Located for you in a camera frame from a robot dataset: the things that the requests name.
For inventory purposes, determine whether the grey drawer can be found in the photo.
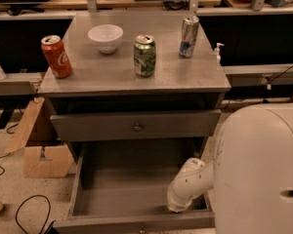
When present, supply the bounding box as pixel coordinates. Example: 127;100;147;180
51;109;221;141
54;138;215;234

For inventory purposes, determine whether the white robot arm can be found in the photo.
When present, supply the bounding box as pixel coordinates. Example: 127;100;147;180
167;103;293;234

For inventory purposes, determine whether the grey drawer cabinet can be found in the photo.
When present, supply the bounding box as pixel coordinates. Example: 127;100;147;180
38;14;232;193

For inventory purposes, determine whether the grey top drawer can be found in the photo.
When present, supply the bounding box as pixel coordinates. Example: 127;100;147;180
51;109;221;141

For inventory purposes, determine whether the green soda can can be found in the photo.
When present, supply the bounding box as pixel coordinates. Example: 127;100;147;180
134;34;156;77

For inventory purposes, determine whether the white bowl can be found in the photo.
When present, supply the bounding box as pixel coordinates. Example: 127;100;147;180
88;24;123;54

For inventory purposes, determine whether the white pump bottle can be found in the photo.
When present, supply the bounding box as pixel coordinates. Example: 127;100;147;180
214;43;225;63

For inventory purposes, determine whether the silver blue energy can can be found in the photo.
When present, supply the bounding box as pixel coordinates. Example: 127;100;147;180
179;16;199;59

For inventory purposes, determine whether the red cola can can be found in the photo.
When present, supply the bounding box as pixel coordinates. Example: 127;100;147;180
41;35;72;79

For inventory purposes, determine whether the cardboard box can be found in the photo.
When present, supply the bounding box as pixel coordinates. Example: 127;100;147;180
5;97;74;178

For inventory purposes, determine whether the black power adapter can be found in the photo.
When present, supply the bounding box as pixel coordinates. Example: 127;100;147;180
44;221;59;234

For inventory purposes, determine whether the black floor cable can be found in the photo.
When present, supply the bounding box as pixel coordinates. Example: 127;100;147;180
15;194;52;234

